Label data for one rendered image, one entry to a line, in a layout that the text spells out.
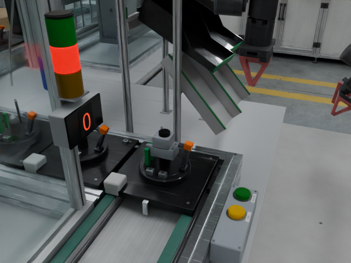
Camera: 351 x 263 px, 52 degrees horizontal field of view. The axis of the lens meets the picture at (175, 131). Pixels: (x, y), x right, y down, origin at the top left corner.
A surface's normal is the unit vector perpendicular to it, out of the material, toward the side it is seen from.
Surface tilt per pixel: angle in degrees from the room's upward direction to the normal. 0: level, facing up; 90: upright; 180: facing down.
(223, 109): 45
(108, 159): 0
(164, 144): 90
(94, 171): 0
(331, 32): 90
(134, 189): 0
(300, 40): 90
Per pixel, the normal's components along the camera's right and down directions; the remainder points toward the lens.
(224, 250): -0.35, 0.48
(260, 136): 0.00, -0.86
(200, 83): 0.61, -0.43
